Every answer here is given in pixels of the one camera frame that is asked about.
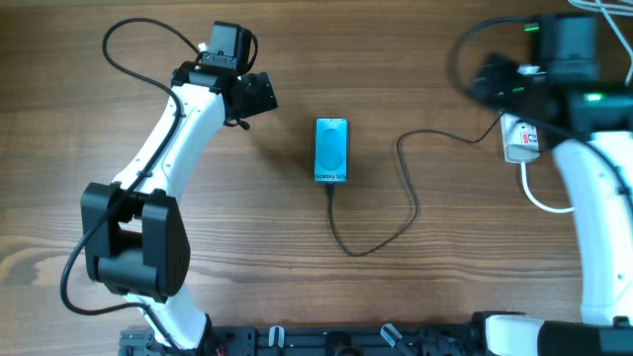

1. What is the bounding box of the blue screen smartphone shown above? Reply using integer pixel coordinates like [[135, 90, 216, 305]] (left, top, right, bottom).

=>
[[314, 118, 349, 183]]

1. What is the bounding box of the black usb charging cable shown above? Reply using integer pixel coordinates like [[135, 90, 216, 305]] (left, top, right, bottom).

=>
[[323, 113, 505, 258]]

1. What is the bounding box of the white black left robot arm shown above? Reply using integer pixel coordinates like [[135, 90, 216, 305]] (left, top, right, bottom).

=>
[[79, 61, 278, 354]]

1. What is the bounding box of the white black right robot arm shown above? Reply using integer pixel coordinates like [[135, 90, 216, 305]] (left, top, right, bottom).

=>
[[463, 14, 632, 355]]

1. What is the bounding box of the white power strip socket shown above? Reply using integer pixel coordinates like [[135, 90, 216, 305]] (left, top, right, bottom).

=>
[[500, 114, 540, 164]]

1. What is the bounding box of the white power strip cord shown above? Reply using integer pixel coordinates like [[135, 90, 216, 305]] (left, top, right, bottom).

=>
[[519, 0, 633, 215]]

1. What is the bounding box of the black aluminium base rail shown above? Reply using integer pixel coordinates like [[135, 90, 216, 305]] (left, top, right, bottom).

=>
[[119, 323, 494, 356]]

